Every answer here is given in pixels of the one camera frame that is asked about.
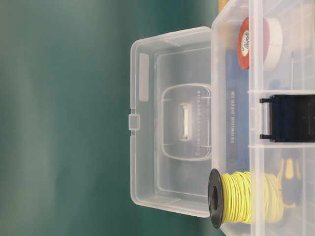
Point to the yellow wire spool black flange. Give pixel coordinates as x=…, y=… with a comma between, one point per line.
x=229, y=198

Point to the black toolbox latch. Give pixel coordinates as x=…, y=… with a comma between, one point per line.
x=291, y=118

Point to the red tape roll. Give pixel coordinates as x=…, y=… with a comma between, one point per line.
x=244, y=39

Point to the yellow black handled nipper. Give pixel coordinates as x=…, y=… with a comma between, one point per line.
x=290, y=182

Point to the clear plastic toolbox base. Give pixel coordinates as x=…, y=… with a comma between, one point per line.
x=239, y=118

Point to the clear plastic toolbox lid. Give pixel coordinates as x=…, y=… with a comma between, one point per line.
x=170, y=121

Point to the white tape roll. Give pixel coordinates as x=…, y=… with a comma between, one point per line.
x=272, y=43

